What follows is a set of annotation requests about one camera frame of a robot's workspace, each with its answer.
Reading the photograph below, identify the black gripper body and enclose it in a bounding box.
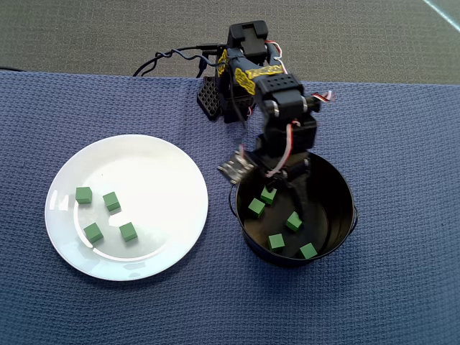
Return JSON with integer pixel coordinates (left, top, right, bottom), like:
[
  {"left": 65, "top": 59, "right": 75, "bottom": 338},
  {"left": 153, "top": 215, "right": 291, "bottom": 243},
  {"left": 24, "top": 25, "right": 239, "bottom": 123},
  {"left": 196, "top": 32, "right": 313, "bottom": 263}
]
[{"left": 251, "top": 118, "right": 319, "bottom": 177}]

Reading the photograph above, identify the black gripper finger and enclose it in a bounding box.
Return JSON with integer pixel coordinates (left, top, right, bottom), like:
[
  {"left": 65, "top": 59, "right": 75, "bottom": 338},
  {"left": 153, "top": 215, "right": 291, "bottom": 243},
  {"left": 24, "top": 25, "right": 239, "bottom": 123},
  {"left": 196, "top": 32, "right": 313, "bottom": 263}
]
[
  {"left": 257, "top": 168, "right": 277, "bottom": 190},
  {"left": 287, "top": 167, "right": 311, "bottom": 220}
]

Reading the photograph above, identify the green cube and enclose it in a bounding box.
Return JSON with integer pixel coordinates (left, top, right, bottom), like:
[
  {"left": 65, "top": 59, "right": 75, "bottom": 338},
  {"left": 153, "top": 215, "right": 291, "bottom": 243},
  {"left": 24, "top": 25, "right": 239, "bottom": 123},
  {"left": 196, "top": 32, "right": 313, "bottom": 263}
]
[
  {"left": 299, "top": 242, "right": 319, "bottom": 260},
  {"left": 259, "top": 186, "right": 278, "bottom": 206},
  {"left": 285, "top": 211, "right": 303, "bottom": 232},
  {"left": 75, "top": 186, "right": 93, "bottom": 205},
  {"left": 83, "top": 222, "right": 105, "bottom": 243},
  {"left": 102, "top": 191, "right": 121, "bottom": 212},
  {"left": 119, "top": 221, "right": 138, "bottom": 242},
  {"left": 247, "top": 198, "right": 267, "bottom": 219},
  {"left": 267, "top": 233, "right": 286, "bottom": 252}
]

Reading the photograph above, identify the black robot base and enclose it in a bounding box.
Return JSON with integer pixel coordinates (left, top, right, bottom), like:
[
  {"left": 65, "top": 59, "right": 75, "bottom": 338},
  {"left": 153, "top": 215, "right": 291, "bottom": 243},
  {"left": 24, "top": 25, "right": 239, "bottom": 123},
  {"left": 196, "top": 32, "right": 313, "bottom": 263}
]
[{"left": 195, "top": 73, "right": 259, "bottom": 125}]

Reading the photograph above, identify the white round plate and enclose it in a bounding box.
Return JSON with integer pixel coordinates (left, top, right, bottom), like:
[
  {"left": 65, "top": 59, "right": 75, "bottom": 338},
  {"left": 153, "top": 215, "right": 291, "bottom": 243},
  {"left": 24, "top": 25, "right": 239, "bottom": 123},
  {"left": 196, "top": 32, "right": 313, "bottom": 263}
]
[{"left": 44, "top": 134, "right": 210, "bottom": 282}]

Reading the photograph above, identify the black metal bucket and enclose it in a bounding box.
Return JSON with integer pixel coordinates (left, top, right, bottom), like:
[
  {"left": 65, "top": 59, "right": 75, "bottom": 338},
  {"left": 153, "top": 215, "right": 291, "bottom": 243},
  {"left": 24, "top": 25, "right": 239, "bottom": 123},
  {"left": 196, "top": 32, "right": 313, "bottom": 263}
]
[{"left": 228, "top": 150, "right": 359, "bottom": 269}]

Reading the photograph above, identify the blue woven tablecloth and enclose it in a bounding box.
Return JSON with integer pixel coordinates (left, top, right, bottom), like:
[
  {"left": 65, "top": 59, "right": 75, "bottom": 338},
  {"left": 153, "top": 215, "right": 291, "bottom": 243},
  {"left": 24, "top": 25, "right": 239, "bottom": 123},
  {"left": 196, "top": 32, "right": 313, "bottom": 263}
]
[{"left": 0, "top": 70, "right": 460, "bottom": 345}]

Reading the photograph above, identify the red white servo wire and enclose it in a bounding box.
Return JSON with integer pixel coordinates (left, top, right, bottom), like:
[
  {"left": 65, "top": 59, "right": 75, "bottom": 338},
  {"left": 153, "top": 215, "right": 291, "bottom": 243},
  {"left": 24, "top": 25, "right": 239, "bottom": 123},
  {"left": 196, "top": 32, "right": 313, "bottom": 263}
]
[{"left": 265, "top": 91, "right": 336, "bottom": 178}]

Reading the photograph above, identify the small wrist camera board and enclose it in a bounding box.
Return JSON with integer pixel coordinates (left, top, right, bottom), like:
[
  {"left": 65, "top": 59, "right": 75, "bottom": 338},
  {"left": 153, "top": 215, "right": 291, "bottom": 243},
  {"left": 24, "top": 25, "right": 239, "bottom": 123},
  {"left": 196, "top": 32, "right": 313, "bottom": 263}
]
[{"left": 217, "top": 149, "right": 257, "bottom": 185}]

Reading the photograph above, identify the short black plug cable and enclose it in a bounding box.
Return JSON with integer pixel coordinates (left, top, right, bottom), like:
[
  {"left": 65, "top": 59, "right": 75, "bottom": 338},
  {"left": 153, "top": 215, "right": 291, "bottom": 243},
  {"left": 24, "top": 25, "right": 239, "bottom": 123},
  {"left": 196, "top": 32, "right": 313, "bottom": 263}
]
[{"left": 196, "top": 52, "right": 221, "bottom": 78}]

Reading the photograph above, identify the thick black cable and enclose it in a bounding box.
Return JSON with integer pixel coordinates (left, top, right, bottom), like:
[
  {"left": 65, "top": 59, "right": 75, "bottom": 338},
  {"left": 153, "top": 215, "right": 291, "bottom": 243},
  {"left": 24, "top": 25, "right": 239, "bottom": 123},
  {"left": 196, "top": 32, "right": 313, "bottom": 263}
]
[{"left": 170, "top": 42, "right": 229, "bottom": 55}]

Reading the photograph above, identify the thin black camera cable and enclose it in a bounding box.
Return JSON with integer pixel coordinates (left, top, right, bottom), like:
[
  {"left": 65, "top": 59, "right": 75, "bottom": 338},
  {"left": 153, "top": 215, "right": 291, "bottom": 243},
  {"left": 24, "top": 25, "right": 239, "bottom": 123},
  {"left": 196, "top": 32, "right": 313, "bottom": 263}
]
[{"left": 132, "top": 48, "right": 231, "bottom": 78}]

